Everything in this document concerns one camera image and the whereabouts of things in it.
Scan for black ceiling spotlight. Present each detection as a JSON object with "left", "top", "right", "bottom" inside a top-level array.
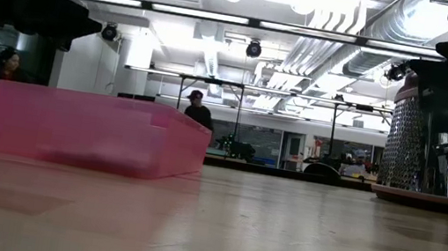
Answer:
[
  {"left": 384, "top": 60, "right": 410, "bottom": 85},
  {"left": 100, "top": 21, "right": 120, "bottom": 42},
  {"left": 244, "top": 38, "right": 264, "bottom": 60}
]

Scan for pink translucent plastic bin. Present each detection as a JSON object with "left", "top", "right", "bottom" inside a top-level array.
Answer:
[{"left": 0, "top": 78, "right": 217, "bottom": 189}]

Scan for linear ceiling light strip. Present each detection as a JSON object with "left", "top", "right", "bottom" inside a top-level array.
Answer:
[{"left": 41, "top": 0, "right": 446, "bottom": 61}]

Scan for black rounded chair back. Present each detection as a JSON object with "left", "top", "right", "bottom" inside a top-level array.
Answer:
[{"left": 302, "top": 160, "right": 343, "bottom": 181}]

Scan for background door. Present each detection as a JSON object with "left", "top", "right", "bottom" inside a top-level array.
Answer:
[{"left": 281, "top": 130, "right": 307, "bottom": 172}]

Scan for silver ventilation duct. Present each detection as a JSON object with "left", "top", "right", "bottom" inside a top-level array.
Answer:
[{"left": 338, "top": 0, "right": 448, "bottom": 92}]

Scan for metal box grater pink handle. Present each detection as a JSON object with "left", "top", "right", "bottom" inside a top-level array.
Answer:
[{"left": 370, "top": 66, "right": 448, "bottom": 214}]

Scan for black background workstation frame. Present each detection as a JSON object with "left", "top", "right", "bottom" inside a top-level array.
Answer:
[{"left": 114, "top": 63, "right": 395, "bottom": 181}]

